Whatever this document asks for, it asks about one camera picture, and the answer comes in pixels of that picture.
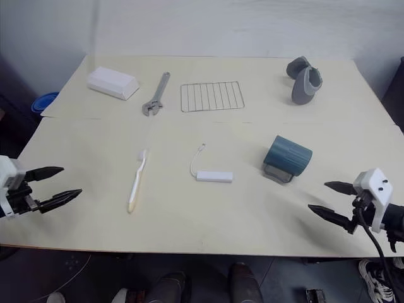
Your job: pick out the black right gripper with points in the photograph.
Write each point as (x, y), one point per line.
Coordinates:
(363, 208)

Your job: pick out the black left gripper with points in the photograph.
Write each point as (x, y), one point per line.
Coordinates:
(19, 199)

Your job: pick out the blue ribbed cup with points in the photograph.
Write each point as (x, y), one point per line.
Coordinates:
(286, 159)

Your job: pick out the blue plastic basin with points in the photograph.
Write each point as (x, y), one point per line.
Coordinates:
(44, 102)

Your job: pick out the white toothbrush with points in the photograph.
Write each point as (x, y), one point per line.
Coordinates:
(137, 181)

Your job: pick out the black and white sneaker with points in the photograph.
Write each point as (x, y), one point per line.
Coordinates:
(377, 279)

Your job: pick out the small dark floor device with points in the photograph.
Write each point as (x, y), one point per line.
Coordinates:
(315, 295)

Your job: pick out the white rounded floor object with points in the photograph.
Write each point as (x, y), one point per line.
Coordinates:
(56, 297)

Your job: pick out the grey shoe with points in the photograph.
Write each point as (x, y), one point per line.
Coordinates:
(305, 86)
(296, 67)

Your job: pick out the white rectangular box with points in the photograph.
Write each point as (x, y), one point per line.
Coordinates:
(113, 82)

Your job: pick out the silver adjustable wrench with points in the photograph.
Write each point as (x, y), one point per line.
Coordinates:
(155, 94)

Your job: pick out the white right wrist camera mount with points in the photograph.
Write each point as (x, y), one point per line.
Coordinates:
(375, 189)

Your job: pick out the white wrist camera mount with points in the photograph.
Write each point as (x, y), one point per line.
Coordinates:
(375, 189)
(7, 180)

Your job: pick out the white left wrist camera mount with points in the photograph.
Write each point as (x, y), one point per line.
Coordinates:
(7, 180)

